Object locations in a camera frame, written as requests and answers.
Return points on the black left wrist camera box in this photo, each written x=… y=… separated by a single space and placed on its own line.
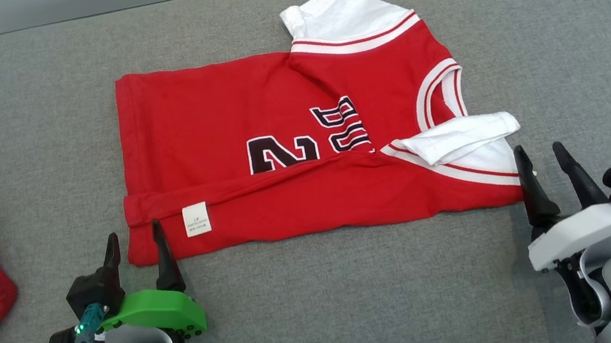
x=93 y=291

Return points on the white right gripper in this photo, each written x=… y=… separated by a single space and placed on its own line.
x=581 y=234

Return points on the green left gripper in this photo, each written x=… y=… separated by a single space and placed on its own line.
x=153 y=309

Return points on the red jersey with white sleeves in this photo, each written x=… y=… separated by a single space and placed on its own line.
x=216 y=106

